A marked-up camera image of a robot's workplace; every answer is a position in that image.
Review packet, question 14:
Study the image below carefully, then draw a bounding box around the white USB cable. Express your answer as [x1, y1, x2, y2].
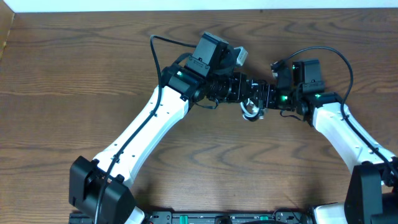
[239, 81, 265, 121]

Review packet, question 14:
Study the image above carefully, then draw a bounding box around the black USB cable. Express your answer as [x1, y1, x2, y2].
[239, 80, 274, 122]

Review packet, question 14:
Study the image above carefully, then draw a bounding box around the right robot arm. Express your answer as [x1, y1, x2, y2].
[241, 59, 397, 223]

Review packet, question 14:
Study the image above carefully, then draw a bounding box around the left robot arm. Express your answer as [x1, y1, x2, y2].
[68, 32, 248, 223]

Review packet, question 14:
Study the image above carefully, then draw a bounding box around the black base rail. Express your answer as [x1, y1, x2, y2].
[68, 207, 315, 224]

